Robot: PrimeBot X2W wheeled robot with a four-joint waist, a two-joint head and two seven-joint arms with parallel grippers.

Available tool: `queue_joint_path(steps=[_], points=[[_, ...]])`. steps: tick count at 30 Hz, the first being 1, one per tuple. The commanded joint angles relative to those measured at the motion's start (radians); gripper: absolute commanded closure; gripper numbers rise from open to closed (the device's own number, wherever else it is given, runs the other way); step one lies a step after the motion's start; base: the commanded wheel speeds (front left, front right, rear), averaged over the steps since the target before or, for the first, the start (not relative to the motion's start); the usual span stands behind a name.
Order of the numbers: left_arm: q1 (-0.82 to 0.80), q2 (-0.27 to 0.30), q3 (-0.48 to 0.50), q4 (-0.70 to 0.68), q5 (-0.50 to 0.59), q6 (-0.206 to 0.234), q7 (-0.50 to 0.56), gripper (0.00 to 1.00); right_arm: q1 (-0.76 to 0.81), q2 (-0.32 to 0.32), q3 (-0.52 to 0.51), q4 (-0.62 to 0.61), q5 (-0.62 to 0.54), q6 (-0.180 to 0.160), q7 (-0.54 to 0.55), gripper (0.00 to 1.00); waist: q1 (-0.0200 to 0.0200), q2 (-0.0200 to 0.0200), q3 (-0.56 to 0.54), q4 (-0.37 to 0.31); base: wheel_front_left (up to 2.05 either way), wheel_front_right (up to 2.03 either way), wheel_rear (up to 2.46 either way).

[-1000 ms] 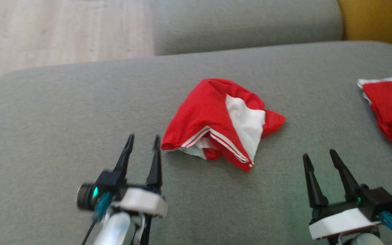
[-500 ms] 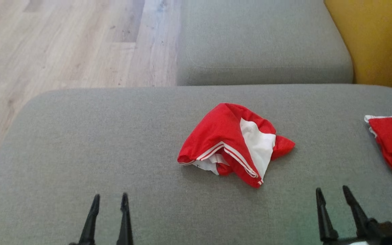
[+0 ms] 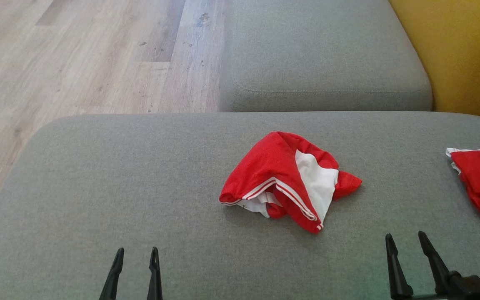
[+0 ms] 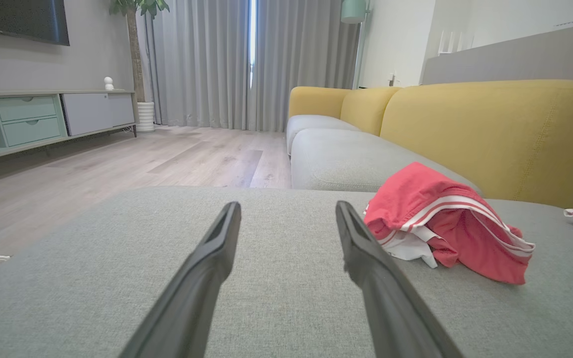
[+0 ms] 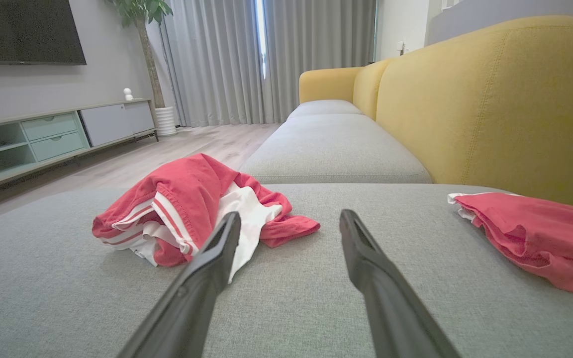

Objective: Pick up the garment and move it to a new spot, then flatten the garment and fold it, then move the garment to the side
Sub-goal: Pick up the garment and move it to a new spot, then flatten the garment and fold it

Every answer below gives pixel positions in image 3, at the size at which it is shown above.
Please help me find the grey sofa chaise cushion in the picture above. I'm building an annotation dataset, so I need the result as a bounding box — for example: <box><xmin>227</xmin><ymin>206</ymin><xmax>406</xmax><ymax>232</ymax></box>
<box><xmin>218</xmin><ymin>0</ymin><xmax>433</xmax><ymax>113</ymax></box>

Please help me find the red white number 23 garment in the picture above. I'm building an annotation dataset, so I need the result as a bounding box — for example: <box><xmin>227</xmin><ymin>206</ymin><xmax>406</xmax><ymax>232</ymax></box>
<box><xmin>219</xmin><ymin>131</ymin><xmax>363</xmax><ymax>235</ymax></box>

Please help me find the grey sofa seat cushion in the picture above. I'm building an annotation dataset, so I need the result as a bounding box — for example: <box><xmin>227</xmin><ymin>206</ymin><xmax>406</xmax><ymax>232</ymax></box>
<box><xmin>0</xmin><ymin>112</ymin><xmax>480</xmax><ymax>300</ymax></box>

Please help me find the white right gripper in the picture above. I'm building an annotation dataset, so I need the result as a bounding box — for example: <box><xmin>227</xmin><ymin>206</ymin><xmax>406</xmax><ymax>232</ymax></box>
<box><xmin>385</xmin><ymin>231</ymin><xmax>459</xmax><ymax>300</ymax></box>

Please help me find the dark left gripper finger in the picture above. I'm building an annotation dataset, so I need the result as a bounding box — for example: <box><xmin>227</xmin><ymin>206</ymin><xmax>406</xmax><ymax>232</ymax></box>
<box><xmin>147</xmin><ymin>247</ymin><xmax>163</xmax><ymax>300</ymax></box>
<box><xmin>98</xmin><ymin>247</ymin><xmax>125</xmax><ymax>300</ymax></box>

